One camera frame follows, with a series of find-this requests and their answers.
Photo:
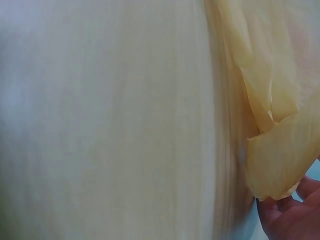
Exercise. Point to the person's right hand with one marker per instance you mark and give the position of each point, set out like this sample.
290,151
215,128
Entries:
295,222

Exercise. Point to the person's right fingers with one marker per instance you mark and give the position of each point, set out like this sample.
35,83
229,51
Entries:
277,215

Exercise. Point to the yellow translucent plastic bag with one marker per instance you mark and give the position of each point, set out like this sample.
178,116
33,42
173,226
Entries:
265,105

